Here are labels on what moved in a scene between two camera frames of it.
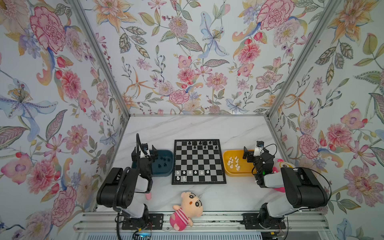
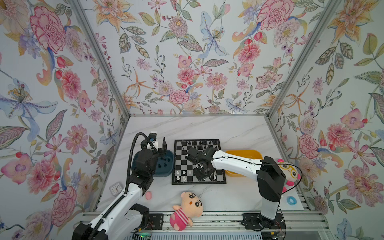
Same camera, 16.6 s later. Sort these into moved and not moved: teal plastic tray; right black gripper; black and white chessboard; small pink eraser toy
Moved: right black gripper
Not moved: teal plastic tray; black and white chessboard; small pink eraser toy
